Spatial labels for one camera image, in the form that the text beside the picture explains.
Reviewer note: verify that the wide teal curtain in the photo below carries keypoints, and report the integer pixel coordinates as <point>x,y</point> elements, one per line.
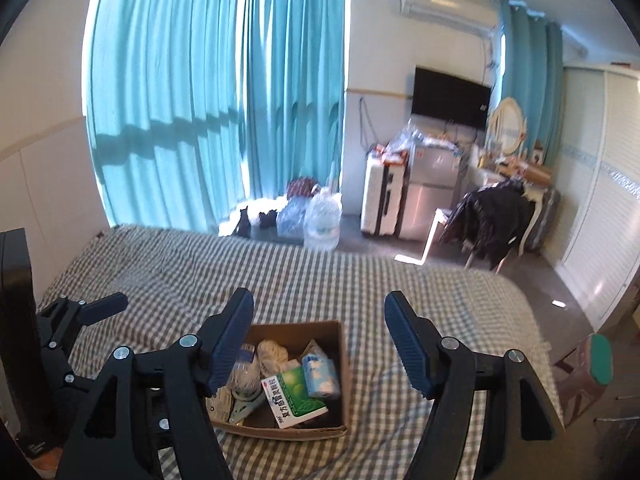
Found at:
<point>160,85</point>

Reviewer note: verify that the dark patterned bag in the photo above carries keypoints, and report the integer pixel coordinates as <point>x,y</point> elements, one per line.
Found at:
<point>301,187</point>

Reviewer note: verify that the orange printed packet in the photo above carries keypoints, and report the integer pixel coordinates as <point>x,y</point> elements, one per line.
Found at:
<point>390,156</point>

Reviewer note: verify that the white louvered wardrobe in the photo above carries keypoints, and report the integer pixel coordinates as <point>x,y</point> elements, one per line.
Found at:
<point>600,210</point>

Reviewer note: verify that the black boot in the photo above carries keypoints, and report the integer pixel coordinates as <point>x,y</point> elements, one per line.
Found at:
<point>267,218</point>
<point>243,222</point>

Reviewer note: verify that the green medicine box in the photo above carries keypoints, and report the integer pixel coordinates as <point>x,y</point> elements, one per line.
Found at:
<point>292,395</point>

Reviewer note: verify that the white suitcase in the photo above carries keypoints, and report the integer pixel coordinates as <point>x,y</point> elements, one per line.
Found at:
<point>375,195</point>

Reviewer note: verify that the green clothes clip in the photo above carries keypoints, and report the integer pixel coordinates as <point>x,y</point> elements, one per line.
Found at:
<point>245,402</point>

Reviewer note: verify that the checked bed blanket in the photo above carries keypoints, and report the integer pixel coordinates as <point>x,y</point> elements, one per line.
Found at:
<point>310,280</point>

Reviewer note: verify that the chair with black jacket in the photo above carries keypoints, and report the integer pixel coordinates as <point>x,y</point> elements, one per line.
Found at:
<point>495,220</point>

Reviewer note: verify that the black television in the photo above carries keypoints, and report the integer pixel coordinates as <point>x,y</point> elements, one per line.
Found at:
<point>447,97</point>

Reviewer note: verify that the white dressing table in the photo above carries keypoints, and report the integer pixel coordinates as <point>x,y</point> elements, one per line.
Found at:
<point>487,177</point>

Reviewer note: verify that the oval vanity mirror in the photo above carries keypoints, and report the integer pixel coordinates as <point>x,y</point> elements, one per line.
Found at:
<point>507,125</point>

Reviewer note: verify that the clear plastic wrapper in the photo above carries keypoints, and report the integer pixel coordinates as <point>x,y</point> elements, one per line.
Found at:
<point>245,375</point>

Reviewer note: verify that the large clear water bottle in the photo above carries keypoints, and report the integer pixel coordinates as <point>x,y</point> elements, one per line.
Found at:
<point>322,220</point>

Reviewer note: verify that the white printed plastic packet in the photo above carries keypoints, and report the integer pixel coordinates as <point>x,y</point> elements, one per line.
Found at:
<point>220,405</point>

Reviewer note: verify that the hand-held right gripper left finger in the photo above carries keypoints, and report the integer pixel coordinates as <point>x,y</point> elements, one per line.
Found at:
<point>227,340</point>

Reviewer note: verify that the grey suitcase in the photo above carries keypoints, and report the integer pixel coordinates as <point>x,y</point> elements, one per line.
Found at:
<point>547,220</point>

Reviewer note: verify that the green-topped stool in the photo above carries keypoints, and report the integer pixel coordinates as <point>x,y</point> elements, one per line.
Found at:
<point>600,360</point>

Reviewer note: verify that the white cloth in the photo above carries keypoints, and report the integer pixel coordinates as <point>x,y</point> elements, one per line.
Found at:
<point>272,352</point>

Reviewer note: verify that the silver refrigerator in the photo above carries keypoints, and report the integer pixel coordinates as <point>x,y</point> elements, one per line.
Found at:
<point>430,190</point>

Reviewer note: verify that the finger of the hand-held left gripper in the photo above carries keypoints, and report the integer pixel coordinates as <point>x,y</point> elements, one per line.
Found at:
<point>67,377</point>
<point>107,304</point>

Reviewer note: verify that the brown cardboard box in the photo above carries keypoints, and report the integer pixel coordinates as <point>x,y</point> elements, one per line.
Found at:
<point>325,340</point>

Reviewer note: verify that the white chair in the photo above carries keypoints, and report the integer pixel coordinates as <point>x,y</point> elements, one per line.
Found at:
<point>435,225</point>

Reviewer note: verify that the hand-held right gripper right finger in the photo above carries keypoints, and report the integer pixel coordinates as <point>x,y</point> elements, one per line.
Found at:
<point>407,345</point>

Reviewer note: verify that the narrow teal curtain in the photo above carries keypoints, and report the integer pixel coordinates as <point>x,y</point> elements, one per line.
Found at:
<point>530,70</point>

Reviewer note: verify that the clear plastic bag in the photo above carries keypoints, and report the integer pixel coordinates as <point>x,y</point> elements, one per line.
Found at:
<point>407,135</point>

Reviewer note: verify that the white air conditioner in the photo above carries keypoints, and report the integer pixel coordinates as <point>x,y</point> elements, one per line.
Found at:
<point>445,7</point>

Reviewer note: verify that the blue tissue pack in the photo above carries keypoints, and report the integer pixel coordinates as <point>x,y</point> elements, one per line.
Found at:
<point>320,375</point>

